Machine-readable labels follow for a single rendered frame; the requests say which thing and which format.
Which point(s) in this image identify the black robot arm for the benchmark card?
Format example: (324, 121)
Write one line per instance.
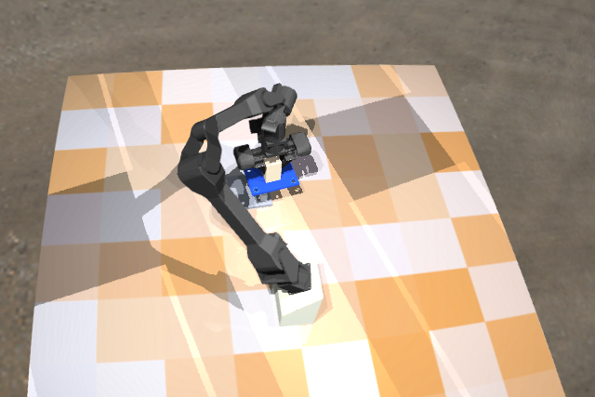
(203, 174)

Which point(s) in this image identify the blue plate with square grey handle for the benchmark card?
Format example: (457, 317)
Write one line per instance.
(274, 179)

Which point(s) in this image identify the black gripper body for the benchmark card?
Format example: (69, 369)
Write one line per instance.
(245, 158)

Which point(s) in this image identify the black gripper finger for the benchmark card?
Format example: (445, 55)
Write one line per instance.
(286, 159)
(259, 166)

